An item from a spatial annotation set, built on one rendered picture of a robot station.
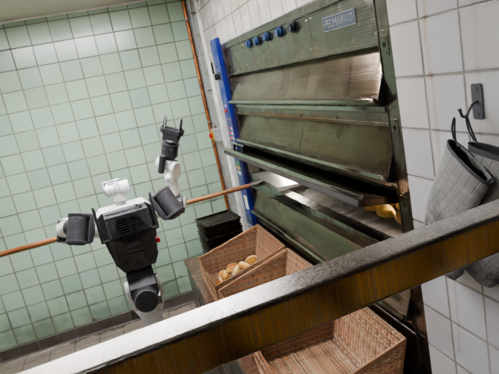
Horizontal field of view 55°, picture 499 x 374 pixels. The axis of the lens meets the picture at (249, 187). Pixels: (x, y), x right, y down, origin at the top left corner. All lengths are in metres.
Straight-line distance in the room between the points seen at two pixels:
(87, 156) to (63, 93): 0.52
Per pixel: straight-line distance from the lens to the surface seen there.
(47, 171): 4.12
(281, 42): 2.36
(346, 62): 1.85
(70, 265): 4.29
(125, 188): 2.38
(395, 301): 1.91
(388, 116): 1.63
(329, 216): 2.25
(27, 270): 4.32
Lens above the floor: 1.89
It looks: 13 degrees down
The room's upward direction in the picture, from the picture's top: 12 degrees counter-clockwise
